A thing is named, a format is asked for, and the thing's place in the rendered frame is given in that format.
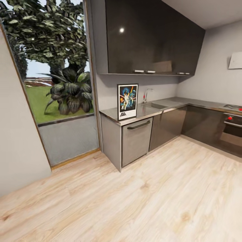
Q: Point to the poster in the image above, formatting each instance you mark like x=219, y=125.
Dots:
x=127, y=96

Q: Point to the cabinet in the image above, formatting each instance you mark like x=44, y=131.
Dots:
x=132, y=36
x=186, y=44

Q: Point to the oven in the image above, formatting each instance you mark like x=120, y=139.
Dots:
x=229, y=132

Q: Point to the fixed window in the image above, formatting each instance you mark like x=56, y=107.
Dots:
x=50, y=44

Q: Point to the dishwasher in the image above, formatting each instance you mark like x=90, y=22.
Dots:
x=135, y=140

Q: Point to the drop in sink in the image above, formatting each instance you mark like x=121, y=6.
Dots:
x=160, y=104

